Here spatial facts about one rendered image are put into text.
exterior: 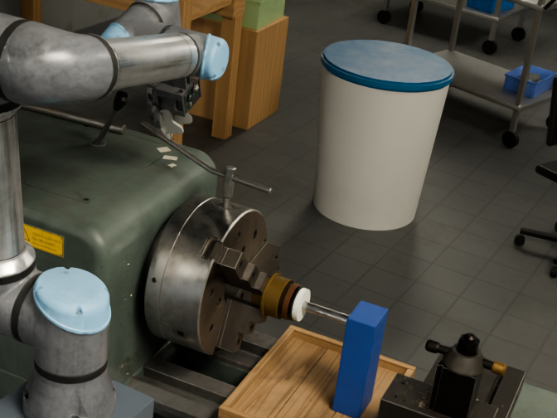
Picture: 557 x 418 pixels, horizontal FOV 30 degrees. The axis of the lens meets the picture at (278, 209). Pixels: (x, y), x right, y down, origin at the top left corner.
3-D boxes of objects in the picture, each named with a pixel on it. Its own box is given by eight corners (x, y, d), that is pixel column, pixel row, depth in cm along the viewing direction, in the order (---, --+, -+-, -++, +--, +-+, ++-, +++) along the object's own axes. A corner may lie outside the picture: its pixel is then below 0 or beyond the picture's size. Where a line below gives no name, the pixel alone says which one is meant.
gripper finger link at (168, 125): (182, 153, 206) (177, 116, 200) (157, 145, 208) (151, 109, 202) (190, 143, 208) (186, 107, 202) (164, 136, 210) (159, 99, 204)
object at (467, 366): (437, 367, 189) (439, 353, 187) (448, 347, 195) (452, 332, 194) (479, 381, 186) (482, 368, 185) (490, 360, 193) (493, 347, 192)
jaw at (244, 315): (222, 291, 219) (209, 345, 221) (213, 294, 215) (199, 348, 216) (269, 307, 216) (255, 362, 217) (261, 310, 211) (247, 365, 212)
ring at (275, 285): (249, 280, 208) (291, 294, 205) (268, 261, 216) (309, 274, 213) (245, 319, 212) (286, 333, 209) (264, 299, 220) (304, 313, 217)
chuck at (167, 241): (136, 359, 211) (152, 216, 200) (206, 305, 239) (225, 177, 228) (151, 365, 210) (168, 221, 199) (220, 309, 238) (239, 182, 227)
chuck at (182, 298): (151, 365, 210) (168, 221, 199) (220, 309, 238) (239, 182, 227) (190, 379, 207) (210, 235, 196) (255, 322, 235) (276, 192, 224)
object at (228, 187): (231, 220, 213) (238, 167, 209) (225, 222, 211) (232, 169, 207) (222, 216, 214) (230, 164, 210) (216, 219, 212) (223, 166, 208)
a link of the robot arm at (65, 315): (80, 386, 159) (83, 312, 153) (9, 357, 164) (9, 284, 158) (123, 349, 169) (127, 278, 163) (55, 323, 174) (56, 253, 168)
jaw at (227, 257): (213, 282, 213) (199, 258, 203) (223, 261, 215) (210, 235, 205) (262, 298, 209) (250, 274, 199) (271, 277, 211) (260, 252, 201)
